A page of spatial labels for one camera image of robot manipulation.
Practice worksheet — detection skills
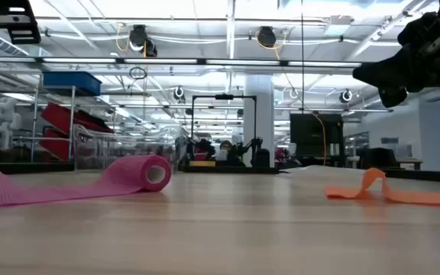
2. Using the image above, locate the clear plastic container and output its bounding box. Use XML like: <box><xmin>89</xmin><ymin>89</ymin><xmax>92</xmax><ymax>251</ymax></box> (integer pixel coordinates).
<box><xmin>73</xmin><ymin>122</ymin><xmax>190</xmax><ymax>172</ymax></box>

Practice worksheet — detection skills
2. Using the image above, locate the orange elastic bandage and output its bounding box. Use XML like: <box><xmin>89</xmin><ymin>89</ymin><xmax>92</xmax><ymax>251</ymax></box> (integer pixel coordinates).
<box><xmin>324</xmin><ymin>167</ymin><xmax>440</xmax><ymax>209</ymax></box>

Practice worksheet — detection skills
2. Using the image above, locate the clear plastic zip bag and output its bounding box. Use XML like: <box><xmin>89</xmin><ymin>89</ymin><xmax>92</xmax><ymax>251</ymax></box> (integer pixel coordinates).
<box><xmin>279</xmin><ymin>165</ymin><xmax>370</xmax><ymax>177</ymax></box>

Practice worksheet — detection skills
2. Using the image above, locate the pink elastic bandage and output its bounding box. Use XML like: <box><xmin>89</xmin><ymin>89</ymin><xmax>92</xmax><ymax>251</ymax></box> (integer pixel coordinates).
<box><xmin>0</xmin><ymin>154</ymin><xmax>173</xmax><ymax>209</ymax></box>

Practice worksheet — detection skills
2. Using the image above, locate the blue storage bin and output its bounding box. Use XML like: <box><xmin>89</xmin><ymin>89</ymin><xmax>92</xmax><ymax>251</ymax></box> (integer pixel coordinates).
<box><xmin>43</xmin><ymin>71</ymin><xmax>102</xmax><ymax>97</ymax></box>

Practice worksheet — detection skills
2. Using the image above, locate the metal shelf rack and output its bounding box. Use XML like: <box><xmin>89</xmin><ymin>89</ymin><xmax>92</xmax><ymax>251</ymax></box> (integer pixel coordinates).
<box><xmin>13</xmin><ymin>72</ymin><xmax>152</xmax><ymax>165</ymax></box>

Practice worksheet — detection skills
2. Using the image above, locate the large red storage bin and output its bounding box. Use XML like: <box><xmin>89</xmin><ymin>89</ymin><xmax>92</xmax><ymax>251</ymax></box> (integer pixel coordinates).
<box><xmin>40</xmin><ymin>102</ymin><xmax>115</xmax><ymax>135</ymax></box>

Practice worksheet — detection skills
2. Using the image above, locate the black office chair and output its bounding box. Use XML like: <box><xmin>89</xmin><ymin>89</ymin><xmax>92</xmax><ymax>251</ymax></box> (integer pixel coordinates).
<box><xmin>358</xmin><ymin>147</ymin><xmax>400</xmax><ymax>170</ymax></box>

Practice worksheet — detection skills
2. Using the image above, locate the wooden desk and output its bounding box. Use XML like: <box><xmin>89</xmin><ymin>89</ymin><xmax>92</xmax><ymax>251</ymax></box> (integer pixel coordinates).
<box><xmin>395</xmin><ymin>158</ymin><xmax>423</xmax><ymax>171</ymax></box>

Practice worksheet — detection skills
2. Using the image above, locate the small red storage bin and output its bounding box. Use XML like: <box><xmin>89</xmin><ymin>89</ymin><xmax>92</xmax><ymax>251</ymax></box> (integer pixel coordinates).
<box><xmin>38</xmin><ymin>128</ymin><xmax>73</xmax><ymax>161</ymax></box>

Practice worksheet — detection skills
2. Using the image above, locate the black monitor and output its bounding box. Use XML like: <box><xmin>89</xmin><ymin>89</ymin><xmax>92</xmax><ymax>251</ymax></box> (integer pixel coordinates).
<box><xmin>290</xmin><ymin>112</ymin><xmax>345</xmax><ymax>158</ymax></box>

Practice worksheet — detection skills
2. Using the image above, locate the long ceiling light bar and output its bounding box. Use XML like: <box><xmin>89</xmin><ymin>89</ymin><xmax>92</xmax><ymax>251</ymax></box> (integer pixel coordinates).
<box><xmin>0</xmin><ymin>57</ymin><xmax>363</xmax><ymax>68</ymax></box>

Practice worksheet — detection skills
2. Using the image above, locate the white pillar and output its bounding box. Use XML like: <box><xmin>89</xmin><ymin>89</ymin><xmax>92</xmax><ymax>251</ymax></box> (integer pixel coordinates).
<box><xmin>243</xmin><ymin>74</ymin><xmax>276</xmax><ymax>168</ymax></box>

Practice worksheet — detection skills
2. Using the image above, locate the person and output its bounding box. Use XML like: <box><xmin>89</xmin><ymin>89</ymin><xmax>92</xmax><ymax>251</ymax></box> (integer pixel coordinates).
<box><xmin>215</xmin><ymin>139</ymin><xmax>246</xmax><ymax>167</ymax></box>

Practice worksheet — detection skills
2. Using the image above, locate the thin black hanging cable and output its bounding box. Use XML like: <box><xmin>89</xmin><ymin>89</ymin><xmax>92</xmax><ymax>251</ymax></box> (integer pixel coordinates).
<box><xmin>300</xmin><ymin>0</ymin><xmax>306</xmax><ymax>114</ymax></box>

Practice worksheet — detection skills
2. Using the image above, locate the yellow hanging cable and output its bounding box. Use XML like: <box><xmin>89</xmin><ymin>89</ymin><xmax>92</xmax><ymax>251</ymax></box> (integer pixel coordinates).
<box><xmin>310</xmin><ymin>112</ymin><xmax>328</xmax><ymax>167</ymax></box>

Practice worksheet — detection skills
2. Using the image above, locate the black cable loop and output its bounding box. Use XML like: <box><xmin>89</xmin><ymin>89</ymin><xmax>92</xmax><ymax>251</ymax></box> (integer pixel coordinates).
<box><xmin>128</xmin><ymin>66</ymin><xmax>147</xmax><ymax>80</ymax></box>

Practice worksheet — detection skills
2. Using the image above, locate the black gantry frame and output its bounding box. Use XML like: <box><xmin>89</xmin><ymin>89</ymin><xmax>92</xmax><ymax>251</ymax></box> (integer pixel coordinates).
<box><xmin>190</xmin><ymin>93</ymin><xmax>258</xmax><ymax>169</ymax></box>

